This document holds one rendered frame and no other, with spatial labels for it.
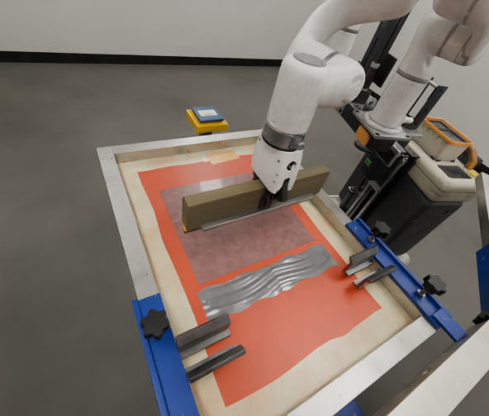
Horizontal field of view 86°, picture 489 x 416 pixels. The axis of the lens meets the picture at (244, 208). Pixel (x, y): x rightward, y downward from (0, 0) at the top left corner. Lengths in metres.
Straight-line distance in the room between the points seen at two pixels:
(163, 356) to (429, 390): 0.44
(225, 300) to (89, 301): 1.19
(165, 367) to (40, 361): 1.19
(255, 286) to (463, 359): 0.41
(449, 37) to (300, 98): 0.56
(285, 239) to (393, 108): 0.53
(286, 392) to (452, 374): 0.29
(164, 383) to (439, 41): 0.96
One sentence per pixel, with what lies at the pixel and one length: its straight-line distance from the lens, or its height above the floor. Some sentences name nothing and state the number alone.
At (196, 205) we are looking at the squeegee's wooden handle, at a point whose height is 1.13.
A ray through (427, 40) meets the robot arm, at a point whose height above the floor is 1.39.
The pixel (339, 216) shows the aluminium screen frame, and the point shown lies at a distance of 0.79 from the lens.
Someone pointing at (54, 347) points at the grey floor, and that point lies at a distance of 1.65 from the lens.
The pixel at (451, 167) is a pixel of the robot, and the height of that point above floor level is 0.91.
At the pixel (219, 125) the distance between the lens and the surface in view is 1.07.
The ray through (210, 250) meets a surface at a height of 0.96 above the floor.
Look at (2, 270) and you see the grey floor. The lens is 1.94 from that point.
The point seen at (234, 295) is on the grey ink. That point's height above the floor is 0.96.
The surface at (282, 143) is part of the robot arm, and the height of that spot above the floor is 1.26.
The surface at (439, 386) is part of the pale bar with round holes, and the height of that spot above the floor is 1.04.
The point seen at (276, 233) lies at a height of 0.96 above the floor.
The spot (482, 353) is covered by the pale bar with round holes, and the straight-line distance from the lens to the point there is 0.72.
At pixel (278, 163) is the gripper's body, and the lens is 0.48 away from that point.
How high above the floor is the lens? 1.49
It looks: 46 degrees down
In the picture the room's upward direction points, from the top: 17 degrees clockwise
